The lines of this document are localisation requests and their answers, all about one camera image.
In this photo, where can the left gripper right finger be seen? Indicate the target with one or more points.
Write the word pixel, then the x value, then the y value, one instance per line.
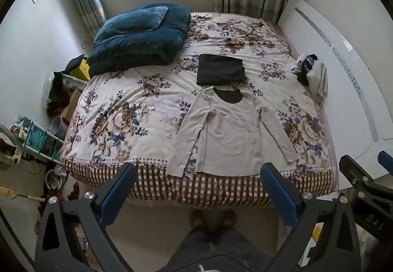
pixel 337 248

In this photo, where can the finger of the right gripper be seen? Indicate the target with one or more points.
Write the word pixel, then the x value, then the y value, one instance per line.
pixel 386 160
pixel 371 203

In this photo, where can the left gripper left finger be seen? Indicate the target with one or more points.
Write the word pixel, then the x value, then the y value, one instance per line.
pixel 58 248

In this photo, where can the beige long-sleeve shirt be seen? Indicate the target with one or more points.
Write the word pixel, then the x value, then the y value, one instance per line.
pixel 227 127

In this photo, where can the white and black clothes pile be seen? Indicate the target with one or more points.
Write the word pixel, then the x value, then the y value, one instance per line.
pixel 311 73

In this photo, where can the black clothes on stand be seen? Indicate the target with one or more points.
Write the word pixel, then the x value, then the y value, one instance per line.
pixel 62 86

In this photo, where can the white bed headboard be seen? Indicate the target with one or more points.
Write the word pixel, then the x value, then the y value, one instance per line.
pixel 356 112

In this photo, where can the teal metal rack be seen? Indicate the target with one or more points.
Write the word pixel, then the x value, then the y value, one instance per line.
pixel 35 140

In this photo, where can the grey bucket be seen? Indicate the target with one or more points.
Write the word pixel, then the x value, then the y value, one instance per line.
pixel 58 127

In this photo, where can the person's legs in grey trousers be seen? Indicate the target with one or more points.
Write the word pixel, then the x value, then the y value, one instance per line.
pixel 220 249

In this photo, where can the cardboard box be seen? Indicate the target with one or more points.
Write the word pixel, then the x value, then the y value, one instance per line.
pixel 67 113

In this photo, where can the floral bed blanket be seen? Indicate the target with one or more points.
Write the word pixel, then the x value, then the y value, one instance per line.
pixel 134 116

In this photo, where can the yellow box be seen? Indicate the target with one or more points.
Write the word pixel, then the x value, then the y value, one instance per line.
pixel 81 71

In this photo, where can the folded black garment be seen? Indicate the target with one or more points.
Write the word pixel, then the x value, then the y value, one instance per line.
pixel 214 70

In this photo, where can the dark teal folded quilt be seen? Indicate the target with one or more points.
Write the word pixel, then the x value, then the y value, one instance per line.
pixel 157 47

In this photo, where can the dark teal velvet pillow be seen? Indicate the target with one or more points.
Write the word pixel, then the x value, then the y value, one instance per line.
pixel 131 22

